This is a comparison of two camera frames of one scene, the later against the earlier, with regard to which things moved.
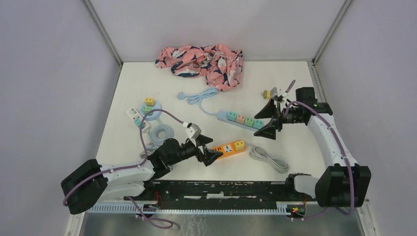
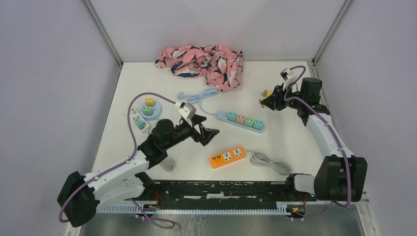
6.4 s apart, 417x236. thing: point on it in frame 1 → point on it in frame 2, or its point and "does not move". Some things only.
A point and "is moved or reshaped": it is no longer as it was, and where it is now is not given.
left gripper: [208, 157] → [206, 134]
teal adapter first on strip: [231, 116] does not move
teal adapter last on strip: [258, 124] does not move
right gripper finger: [269, 131] → [269, 102]
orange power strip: [228, 150] → [219, 159]
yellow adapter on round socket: [149, 102] does not move
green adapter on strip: [249, 121] does not move
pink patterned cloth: [223, 68] does not move
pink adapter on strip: [240, 118] does not move
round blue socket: [154, 115] does not move
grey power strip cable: [258, 153] is moved or reshaped
